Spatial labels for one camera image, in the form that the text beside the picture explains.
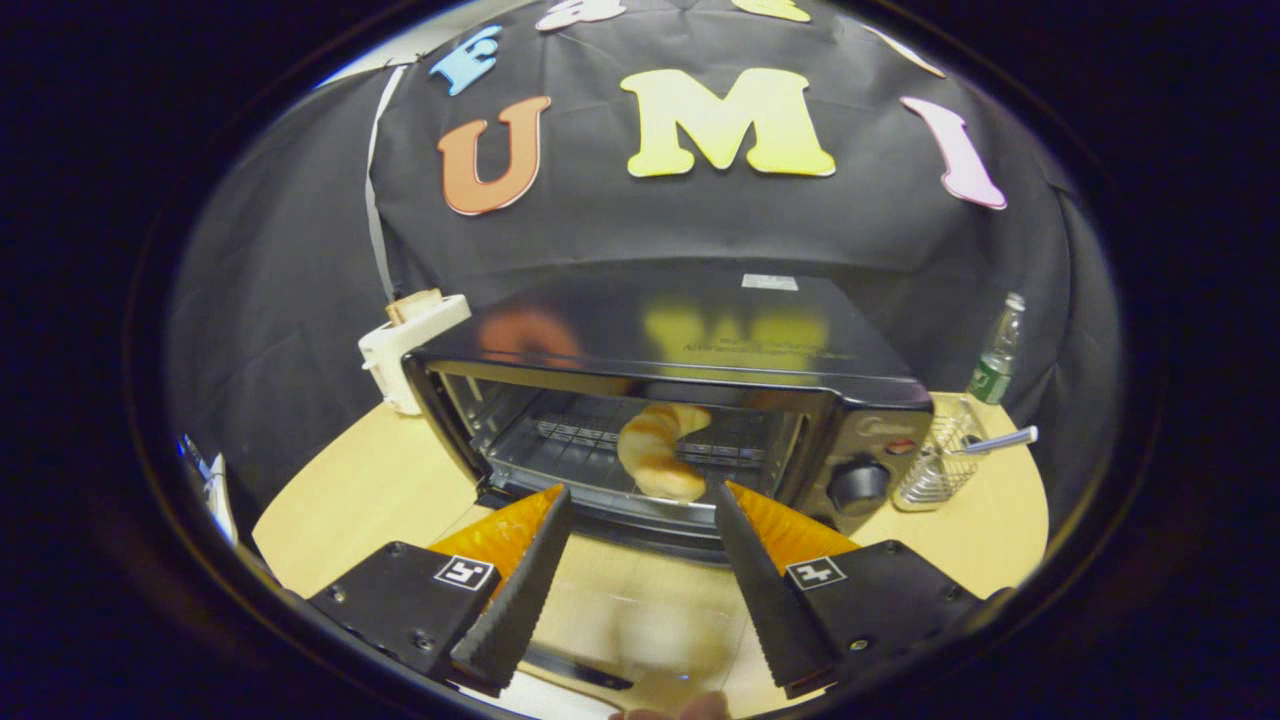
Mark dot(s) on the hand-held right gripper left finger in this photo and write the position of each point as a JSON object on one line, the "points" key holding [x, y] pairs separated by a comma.
{"points": [[525, 600]]}

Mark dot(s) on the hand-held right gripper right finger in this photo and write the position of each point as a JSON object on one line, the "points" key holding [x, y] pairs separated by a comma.
{"points": [[765, 600]]}

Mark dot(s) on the golden croissant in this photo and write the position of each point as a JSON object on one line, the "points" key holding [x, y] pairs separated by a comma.
{"points": [[655, 450]]}

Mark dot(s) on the black electric oven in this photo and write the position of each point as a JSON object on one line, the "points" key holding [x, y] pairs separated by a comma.
{"points": [[700, 330]]}

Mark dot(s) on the white toaster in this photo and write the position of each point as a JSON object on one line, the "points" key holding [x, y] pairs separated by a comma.
{"points": [[400, 350]]}

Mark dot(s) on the brown bread slice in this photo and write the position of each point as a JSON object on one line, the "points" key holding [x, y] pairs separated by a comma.
{"points": [[412, 305]]}

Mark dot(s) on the white blurry object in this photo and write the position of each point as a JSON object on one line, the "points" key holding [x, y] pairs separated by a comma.
{"points": [[218, 495]]}

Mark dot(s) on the clear plastic bottle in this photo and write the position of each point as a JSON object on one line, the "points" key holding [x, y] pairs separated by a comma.
{"points": [[995, 365]]}

